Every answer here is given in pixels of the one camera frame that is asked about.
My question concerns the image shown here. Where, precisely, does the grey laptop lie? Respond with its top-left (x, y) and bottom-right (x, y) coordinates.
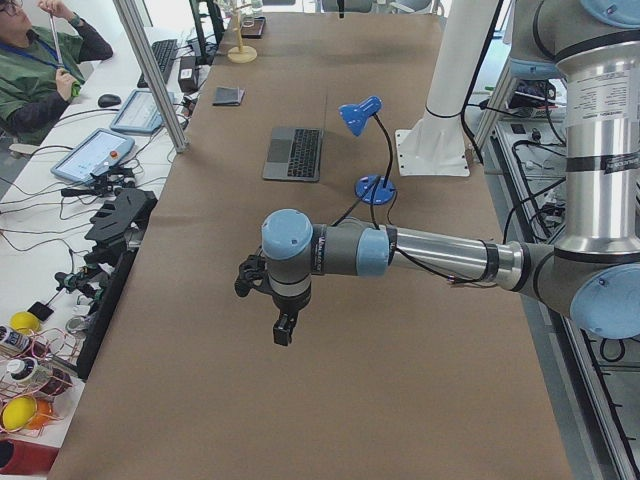
top-left (262, 126), bottom-right (324, 183)

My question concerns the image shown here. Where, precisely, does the blue desk lamp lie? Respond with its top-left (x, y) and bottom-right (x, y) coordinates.
top-left (339, 96), bottom-right (396, 206)

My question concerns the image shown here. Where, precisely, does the dark grey wallet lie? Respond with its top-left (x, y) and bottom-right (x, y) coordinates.
top-left (212, 86), bottom-right (245, 106)

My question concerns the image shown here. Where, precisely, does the near teach pendant tablet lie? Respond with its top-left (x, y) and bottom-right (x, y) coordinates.
top-left (50, 128), bottom-right (135, 183)

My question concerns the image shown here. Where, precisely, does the teach pendant tablet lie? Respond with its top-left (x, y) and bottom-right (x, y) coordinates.
top-left (50, 128), bottom-right (135, 183)
top-left (110, 89), bottom-right (163, 135)

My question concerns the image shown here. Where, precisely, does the far teach pendant tablet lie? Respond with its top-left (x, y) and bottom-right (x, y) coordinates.
top-left (110, 89), bottom-right (163, 135)

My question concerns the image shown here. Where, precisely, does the black box with label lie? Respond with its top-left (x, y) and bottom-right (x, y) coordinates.
top-left (178, 56), bottom-right (199, 93)

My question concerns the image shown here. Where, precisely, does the wooden stand with round base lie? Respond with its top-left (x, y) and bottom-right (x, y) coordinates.
top-left (223, 1), bottom-right (258, 64)

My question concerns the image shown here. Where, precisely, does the yellow ball upper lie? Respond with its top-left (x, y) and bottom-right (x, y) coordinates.
top-left (9, 311), bottom-right (41, 334)

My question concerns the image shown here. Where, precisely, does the yellow ball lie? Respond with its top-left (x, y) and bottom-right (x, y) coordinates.
top-left (1, 396), bottom-right (37, 432)
top-left (9, 311), bottom-right (41, 334)

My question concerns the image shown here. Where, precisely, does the black computer mouse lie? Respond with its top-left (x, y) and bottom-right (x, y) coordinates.
top-left (97, 93), bottom-right (122, 108)

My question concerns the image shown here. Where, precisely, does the dark tray at table end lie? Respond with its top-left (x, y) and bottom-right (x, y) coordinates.
top-left (241, 17), bottom-right (266, 39)

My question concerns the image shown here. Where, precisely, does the black computer keyboard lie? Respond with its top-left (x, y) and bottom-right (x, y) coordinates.
top-left (151, 39), bottom-right (178, 83)

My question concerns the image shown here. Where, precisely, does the yellow ball lower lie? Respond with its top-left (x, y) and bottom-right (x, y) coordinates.
top-left (1, 396), bottom-right (37, 432)

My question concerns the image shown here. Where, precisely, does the red box at corner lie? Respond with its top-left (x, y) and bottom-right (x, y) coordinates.
top-left (1, 439), bottom-right (59, 475)

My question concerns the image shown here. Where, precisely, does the person in green shirt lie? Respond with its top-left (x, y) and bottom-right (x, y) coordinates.
top-left (1, 1), bottom-right (113, 145)

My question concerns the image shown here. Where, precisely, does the black lamp power cable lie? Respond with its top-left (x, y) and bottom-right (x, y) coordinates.
top-left (331, 185), bottom-right (401, 227)

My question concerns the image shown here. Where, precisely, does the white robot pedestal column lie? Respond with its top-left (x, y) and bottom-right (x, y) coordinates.
top-left (396, 0), bottom-right (502, 177)

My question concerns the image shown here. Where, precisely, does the copper wire basket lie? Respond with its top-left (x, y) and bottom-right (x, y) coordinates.
top-left (1, 326), bottom-right (82, 436)

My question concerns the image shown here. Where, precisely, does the aluminium frame post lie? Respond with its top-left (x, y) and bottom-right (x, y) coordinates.
top-left (113, 0), bottom-right (188, 154)

